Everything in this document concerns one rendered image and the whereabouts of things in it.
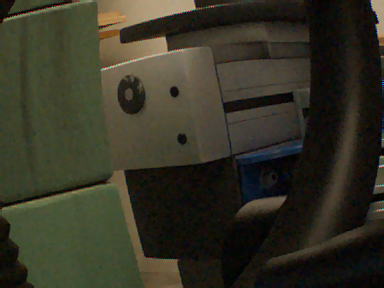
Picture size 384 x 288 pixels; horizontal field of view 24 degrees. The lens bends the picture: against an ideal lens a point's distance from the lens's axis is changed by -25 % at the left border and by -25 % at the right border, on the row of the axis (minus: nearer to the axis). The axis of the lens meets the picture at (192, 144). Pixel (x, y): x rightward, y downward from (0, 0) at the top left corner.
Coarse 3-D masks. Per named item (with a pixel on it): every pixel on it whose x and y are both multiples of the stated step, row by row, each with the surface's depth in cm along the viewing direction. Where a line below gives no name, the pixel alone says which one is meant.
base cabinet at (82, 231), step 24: (72, 192) 44; (96, 192) 45; (24, 216) 40; (48, 216) 42; (72, 216) 43; (96, 216) 45; (120, 216) 46; (24, 240) 40; (48, 240) 41; (72, 240) 43; (96, 240) 44; (120, 240) 46; (24, 264) 39; (48, 264) 41; (72, 264) 42; (96, 264) 44; (120, 264) 46
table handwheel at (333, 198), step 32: (0, 0) 15; (320, 0) 27; (352, 0) 27; (320, 32) 27; (352, 32) 27; (320, 64) 27; (352, 64) 26; (320, 96) 26; (352, 96) 26; (320, 128) 26; (352, 128) 25; (320, 160) 25; (352, 160) 25; (288, 192) 25; (320, 192) 24; (352, 192) 24; (288, 224) 24; (320, 224) 23; (352, 224) 24; (256, 256) 24
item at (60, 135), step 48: (0, 48) 39; (48, 48) 43; (96, 48) 46; (0, 96) 39; (48, 96) 43; (96, 96) 46; (0, 144) 39; (48, 144) 43; (96, 144) 46; (0, 192) 39; (48, 192) 42
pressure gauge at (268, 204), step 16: (256, 208) 46; (272, 208) 46; (240, 224) 46; (256, 224) 45; (272, 224) 45; (224, 240) 46; (240, 240) 45; (256, 240) 45; (224, 256) 46; (240, 256) 45; (224, 272) 46; (240, 272) 45
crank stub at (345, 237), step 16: (368, 224) 19; (336, 240) 19; (352, 240) 19; (368, 240) 18; (288, 256) 20; (304, 256) 19; (320, 256) 19; (336, 256) 19; (352, 256) 18; (368, 256) 18; (272, 272) 20; (288, 272) 19; (304, 272) 19; (320, 272) 19; (336, 272) 18; (352, 272) 18; (368, 272) 18
